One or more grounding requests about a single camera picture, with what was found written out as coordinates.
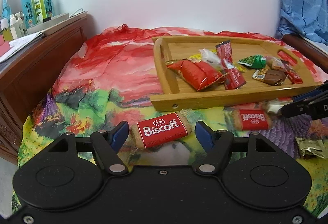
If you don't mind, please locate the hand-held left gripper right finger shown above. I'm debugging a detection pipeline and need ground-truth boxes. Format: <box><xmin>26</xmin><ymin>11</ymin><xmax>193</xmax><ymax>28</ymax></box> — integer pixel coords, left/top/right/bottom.
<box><xmin>195</xmin><ymin>121</ymin><xmax>281</xmax><ymax>174</ymax></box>

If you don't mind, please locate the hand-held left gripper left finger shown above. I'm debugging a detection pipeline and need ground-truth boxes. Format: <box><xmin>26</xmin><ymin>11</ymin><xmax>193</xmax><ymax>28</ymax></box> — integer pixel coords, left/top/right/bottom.
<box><xmin>45</xmin><ymin>121</ymin><xmax>129</xmax><ymax>176</ymax></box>

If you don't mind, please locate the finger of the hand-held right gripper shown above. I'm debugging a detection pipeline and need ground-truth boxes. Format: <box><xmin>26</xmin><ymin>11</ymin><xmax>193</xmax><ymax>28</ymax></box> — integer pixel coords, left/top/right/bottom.
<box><xmin>280</xmin><ymin>102</ymin><xmax>312</xmax><ymax>119</ymax></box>
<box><xmin>293</xmin><ymin>83</ymin><xmax>328</xmax><ymax>105</ymax></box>

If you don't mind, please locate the silver nut packet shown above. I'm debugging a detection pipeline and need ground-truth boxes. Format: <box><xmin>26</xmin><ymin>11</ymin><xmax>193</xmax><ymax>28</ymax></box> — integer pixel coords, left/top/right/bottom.
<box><xmin>265</xmin><ymin>101</ymin><xmax>285</xmax><ymax>115</ymax></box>

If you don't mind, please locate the narrow red snack packet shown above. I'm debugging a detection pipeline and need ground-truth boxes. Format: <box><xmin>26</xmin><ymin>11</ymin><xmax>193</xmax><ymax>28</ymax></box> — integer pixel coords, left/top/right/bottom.
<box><xmin>280</xmin><ymin>60</ymin><xmax>303</xmax><ymax>85</ymax></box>

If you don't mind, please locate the wooden serving tray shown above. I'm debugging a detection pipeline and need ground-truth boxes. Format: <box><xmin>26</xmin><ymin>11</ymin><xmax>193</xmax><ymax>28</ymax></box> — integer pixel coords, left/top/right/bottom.
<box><xmin>150</xmin><ymin>35</ymin><xmax>324</xmax><ymax>112</ymax></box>

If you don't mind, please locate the brown peanut packet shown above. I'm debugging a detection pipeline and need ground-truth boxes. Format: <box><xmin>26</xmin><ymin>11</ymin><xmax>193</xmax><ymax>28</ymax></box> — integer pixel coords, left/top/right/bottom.
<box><xmin>252</xmin><ymin>68</ymin><xmax>287</xmax><ymax>87</ymax></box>

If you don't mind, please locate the gold candy packet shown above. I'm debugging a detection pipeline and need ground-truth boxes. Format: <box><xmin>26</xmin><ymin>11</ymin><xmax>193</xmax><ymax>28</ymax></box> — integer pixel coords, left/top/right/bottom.
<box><xmin>295</xmin><ymin>136</ymin><xmax>326</xmax><ymax>160</ymax></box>

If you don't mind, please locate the red biscuit packet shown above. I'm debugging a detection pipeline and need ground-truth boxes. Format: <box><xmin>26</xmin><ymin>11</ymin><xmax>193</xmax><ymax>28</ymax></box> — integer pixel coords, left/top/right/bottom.
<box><xmin>231</xmin><ymin>108</ymin><xmax>274</xmax><ymax>131</ymax></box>
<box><xmin>130</xmin><ymin>110</ymin><xmax>193</xmax><ymax>151</ymax></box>

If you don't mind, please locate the pink clear pastry packet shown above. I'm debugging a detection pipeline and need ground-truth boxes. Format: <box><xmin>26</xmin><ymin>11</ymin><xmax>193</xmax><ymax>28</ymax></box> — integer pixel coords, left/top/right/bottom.
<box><xmin>265</xmin><ymin>56</ymin><xmax>286</xmax><ymax>71</ymax></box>

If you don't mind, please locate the large red nut packet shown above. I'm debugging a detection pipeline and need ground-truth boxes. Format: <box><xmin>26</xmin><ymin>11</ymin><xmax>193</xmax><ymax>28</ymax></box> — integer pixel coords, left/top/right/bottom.
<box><xmin>166</xmin><ymin>58</ymin><xmax>224</xmax><ymax>92</ymax></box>

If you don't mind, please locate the green snack packet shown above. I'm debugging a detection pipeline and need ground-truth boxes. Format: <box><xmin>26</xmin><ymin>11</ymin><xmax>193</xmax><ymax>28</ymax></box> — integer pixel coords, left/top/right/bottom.
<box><xmin>237</xmin><ymin>54</ymin><xmax>267</xmax><ymax>70</ymax></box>

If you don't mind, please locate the dark red bar packet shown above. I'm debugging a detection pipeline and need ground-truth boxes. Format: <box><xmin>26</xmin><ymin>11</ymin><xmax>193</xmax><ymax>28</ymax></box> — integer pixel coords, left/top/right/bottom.
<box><xmin>215</xmin><ymin>40</ymin><xmax>246</xmax><ymax>91</ymax></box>

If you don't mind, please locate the yellow snack packet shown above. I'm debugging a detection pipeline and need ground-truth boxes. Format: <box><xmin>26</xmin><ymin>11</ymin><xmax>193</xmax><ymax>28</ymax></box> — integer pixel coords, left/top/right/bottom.
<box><xmin>188</xmin><ymin>53</ymin><xmax>207</xmax><ymax>64</ymax></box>

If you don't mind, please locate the white clear snack packet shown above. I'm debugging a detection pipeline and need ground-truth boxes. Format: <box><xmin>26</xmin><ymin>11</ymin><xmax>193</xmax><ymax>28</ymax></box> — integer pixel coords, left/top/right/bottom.
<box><xmin>199</xmin><ymin>48</ymin><xmax>222</xmax><ymax>71</ymax></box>

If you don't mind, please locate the brown wooden furniture edge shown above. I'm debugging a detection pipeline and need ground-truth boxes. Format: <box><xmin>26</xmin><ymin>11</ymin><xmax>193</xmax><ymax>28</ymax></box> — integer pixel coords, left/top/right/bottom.
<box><xmin>281</xmin><ymin>33</ymin><xmax>328</xmax><ymax>81</ymax></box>

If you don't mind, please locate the colourful printed cloth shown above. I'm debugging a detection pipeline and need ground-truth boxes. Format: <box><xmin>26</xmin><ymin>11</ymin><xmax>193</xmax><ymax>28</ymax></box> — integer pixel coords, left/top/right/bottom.
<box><xmin>11</xmin><ymin>23</ymin><xmax>328</xmax><ymax>217</ymax></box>

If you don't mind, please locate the brown wooden cabinet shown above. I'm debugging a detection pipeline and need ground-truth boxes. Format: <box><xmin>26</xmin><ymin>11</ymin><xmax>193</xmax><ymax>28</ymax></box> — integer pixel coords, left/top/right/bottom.
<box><xmin>0</xmin><ymin>13</ymin><xmax>96</xmax><ymax>166</ymax></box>

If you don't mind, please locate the white plastic tray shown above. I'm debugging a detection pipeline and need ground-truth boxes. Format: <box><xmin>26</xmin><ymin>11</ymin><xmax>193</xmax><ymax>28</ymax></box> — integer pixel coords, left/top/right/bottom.
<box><xmin>26</xmin><ymin>8</ymin><xmax>89</xmax><ymax>35</ymax></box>

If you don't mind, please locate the stack of white papers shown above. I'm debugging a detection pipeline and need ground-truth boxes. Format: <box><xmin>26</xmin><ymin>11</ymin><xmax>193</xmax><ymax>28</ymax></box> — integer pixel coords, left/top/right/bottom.
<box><xmin>0</xmin><ymin>32</ymin><xmax>46</xmax><ymax>64</ymax></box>

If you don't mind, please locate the pink box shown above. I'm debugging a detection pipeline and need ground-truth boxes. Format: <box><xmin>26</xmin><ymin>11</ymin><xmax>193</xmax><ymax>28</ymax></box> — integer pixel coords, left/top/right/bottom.
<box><xmin>0</xmin><ymin>41</ymin><xmax>11</xmax><ymax>55</ymax></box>

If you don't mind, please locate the blue spray bottle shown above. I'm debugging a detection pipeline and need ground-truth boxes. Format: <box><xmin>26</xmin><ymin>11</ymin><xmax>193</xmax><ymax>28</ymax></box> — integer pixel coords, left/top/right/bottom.
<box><xmin>21</xmin><ymin>0</ymin><xmax>33</xmax><ymax>28</ymax></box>
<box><xmin>42</xmin><ymin>0</ymin><xmax>53</xmax><ymax>19</ymax></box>

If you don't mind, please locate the yellow-green spray bottle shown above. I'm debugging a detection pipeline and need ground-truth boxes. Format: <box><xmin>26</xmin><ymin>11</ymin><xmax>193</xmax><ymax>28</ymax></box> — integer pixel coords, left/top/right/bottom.
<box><xmin>32</xmin><ymin>0</ymin><xmax>44</xmax><ymax>24</ymax></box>

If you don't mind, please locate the small blue bottle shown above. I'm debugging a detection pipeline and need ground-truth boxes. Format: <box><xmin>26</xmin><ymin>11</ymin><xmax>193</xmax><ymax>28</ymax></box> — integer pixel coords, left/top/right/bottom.
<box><xmin>1</xmin><ymin>0</ymin><xmax>12</xmax><ymax>20</ymax></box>

